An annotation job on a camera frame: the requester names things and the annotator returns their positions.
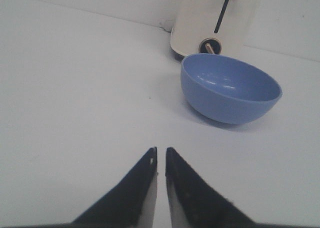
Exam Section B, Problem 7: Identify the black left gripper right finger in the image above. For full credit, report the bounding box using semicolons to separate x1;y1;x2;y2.
165;147;255;225

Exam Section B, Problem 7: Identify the blue plastic bowl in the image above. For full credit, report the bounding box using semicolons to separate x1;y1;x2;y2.
180;54;282;125

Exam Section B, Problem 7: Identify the white two-slot toaster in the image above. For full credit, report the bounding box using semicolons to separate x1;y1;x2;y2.
170;0;260;58

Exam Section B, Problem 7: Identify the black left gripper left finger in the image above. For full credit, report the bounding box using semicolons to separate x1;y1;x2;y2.
73;147;158;225

